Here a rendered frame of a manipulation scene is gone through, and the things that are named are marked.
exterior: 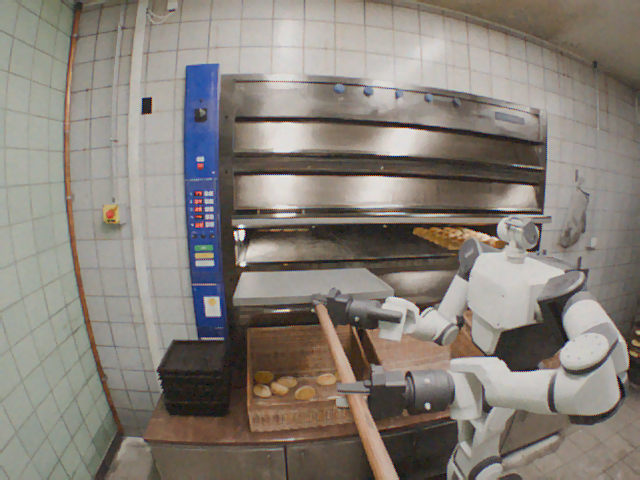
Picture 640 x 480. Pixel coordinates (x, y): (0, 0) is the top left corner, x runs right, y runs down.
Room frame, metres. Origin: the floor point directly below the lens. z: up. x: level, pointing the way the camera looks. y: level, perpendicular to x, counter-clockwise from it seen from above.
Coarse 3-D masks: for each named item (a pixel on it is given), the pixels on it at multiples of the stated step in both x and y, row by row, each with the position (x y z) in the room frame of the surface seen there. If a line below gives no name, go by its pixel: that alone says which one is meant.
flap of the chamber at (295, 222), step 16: (240, 224) 1.35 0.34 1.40; (256, 224) 1.36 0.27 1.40; (272, 224) 1.37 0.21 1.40; (288, 224) 1.40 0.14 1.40; (304, 224) 1.42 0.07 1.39; (320, 224) 1.45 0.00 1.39; (336, 224) 1.48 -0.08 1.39; (352, 224) 1.51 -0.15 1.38; (368, 224) 1.53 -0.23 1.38; (400, 224) 1.58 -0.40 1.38; (416, 224) 1.61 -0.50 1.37; (432, 224) 1.63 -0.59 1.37; (464, 224) 1.68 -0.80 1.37; (480, 224) 1.70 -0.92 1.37; (496, 224) 1.72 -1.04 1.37
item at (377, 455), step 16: (320, 304) 0.91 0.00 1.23; (320, 320) 0.82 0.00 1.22; (336, 336) 0.71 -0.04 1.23; (336, 352) 0.63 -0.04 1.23; (336, 368) 0.59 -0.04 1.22; (352, 400) 0.47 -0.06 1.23; (368, 416) 0.42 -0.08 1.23; (368, 432) 0.38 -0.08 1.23; (368, 448) 0.35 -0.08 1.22; (384, 448) 0.35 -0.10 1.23; (384, 464) 0.31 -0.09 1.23
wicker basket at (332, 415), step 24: (288, 336) 1.49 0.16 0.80; (312, 336) 1.51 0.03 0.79; (288, 360) 1.45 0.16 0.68; (312, 360) 1.47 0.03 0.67; (360, 360) 1.36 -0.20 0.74; (312, 384) 1.36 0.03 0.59; (336, 384) 1.36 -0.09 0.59; (264, 408) 1.02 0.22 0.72; (288, 408) 1.04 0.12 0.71; (312, 408) 1.06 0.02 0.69; (336, 408) 1.07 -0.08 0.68
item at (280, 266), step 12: (504, 252) 1.79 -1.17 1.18; (240, 264) 1.51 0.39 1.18; (252, 264) 1.51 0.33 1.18; (264, 264) 1.52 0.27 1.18; (276, 264) 1.52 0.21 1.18; (288, 264) 1.53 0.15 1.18; (300, 264) 1.54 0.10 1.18; (312, 264) 1.55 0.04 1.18; (324, 264) 1.56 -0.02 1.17; (336, 264) 1.57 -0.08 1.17; (348, 264) 1.57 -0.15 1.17; (360, 264) 1.58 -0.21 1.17; (372, 264) 1.59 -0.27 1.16; (384, 264) 1.60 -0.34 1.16; (396, 264) 1.61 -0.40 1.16; (408, 264) 1.63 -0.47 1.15; (420, 264) 1.64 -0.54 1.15; (432, 264) 1.65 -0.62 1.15; (444, 264) 1.66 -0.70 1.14
